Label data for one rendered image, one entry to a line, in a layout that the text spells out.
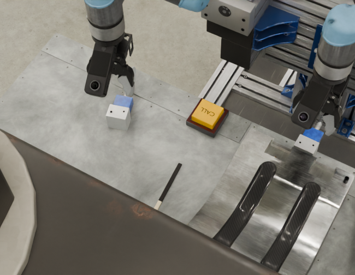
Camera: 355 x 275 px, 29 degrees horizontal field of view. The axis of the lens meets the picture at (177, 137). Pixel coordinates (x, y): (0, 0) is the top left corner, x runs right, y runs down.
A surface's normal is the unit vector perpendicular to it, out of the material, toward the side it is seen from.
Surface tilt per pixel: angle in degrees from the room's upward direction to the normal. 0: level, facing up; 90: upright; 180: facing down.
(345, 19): 1
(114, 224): 0
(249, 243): 28
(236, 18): 90
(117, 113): 0
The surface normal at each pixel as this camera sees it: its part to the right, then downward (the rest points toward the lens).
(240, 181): -0.05, -0.47
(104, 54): -0.18, -0.08
